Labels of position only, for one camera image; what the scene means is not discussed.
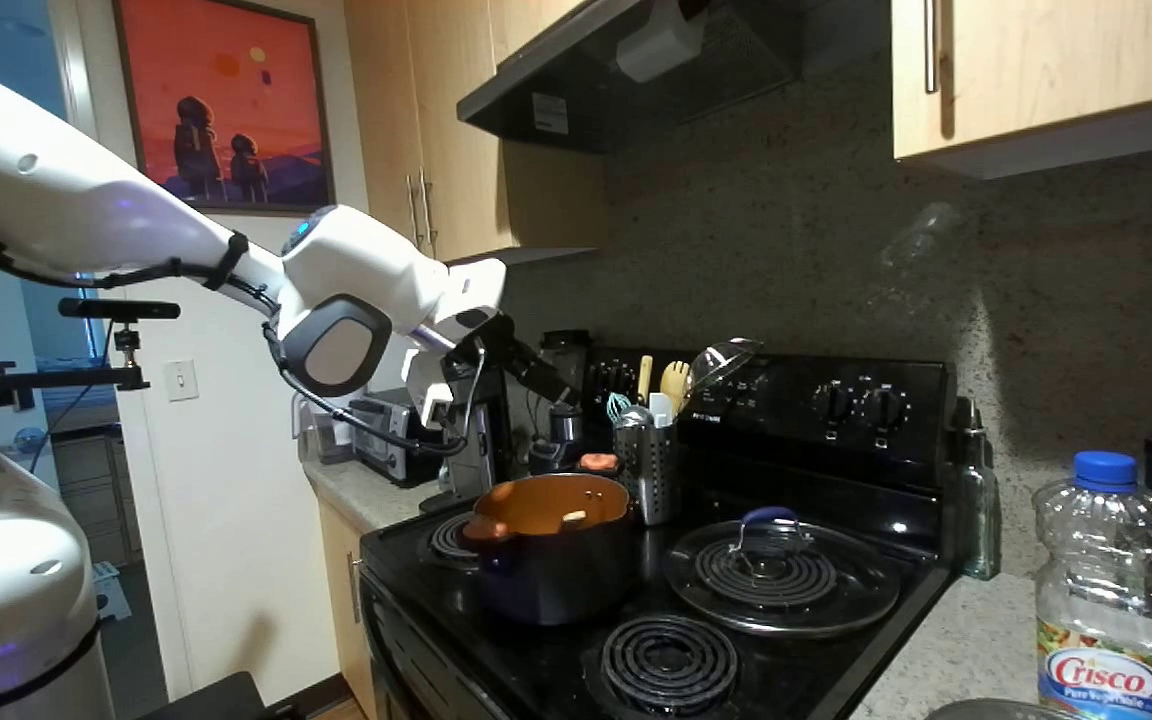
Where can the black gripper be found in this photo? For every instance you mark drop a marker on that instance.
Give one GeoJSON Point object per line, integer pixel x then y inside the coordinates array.
{"type": "Point", "coordinates": [491, 349]}

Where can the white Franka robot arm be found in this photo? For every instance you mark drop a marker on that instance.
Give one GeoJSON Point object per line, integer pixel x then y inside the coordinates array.
{"type": "Point", "coordinates": [68, 185]}

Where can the wooden slotted spoon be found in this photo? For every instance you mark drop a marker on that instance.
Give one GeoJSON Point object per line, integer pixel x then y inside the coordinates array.
{"type": "Point", "coordinates": [677, 385]}

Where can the teal whisk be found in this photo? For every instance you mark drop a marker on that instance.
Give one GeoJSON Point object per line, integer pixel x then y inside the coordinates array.
{"type": "Point", "coordinates": [622, 404]}

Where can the perforated metal utensil holder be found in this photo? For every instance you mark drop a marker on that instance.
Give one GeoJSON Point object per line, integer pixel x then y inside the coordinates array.
{"type": "Point", "coordinates": [654, 483]}

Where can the silver toaster oven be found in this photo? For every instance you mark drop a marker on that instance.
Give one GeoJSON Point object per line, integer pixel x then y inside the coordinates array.
{"type": "Point", "coordinates": [397, 444]}

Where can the large black coil burner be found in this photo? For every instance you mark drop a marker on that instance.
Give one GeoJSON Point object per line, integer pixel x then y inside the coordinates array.
{"type": "Point", "coordinates": [736, 581]}
{"type": "Point", "coordinates": [446, 539]}

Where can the black stove knob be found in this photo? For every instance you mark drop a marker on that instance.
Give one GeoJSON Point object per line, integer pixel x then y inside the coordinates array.
{"type": "Point", "coordinates": [841, 400]}
{"type": "Point", "coordinates": [887, 400]}

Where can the black electric stove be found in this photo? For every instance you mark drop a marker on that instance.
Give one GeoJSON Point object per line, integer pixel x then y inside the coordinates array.
{"type": "Point", "coordinates": [549, 667]}

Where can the small black coil burner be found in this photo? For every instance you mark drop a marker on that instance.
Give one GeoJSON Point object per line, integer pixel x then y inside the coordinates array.
{"type": "Point", "coordinates": [629, 662]}

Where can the wooden base cabinet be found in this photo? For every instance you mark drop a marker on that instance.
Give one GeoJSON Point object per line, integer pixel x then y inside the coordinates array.
{"type": "Point", "coordinates": [343, 603]}

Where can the white hood light fixture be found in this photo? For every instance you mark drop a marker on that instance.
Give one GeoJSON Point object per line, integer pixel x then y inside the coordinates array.
{"type": "Point", "coordinates": [662, 44]}

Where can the dark range hood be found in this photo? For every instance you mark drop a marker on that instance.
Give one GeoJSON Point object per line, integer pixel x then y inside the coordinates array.
{"type": "Point", "coordinates": [736, 83]}

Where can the orange framed painting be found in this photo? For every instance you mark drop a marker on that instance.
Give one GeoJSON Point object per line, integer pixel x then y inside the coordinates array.
{"type": "Point", "coordinates": [243, 83]}

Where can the green glass bottle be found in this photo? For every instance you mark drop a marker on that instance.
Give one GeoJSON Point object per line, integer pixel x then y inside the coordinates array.
{"type": "Point", "coordinates": [973, 513]}

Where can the Crisco oil bottle blue cap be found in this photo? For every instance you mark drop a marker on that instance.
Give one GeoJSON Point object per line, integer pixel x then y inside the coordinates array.
{"type": "Point", "coordinates": [1111, 603]}

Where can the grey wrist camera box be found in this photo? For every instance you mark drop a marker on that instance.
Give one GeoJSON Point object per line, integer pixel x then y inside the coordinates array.
{"type": "Point", "coordinates": [474, 285]}

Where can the wooden wall cabinet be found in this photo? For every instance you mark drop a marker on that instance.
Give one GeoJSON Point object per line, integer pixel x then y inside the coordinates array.
{"type": "Point", "coordinates": [1069, 64]}
{"type": "Point", "coordinates": [470, 105]}

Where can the white light switch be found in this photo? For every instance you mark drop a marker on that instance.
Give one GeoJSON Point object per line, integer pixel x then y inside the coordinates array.
{"type": "Point", "coordinates": [181, 380]}

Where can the black stereo camera bar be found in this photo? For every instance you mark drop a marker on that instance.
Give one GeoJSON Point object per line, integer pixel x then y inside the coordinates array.
{"type": "Point", "coordinates": [121, 310]}

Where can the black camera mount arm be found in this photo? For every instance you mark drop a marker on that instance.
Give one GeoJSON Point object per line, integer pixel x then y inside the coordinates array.
{"type": "Point", "coordinates": [68, 378]}

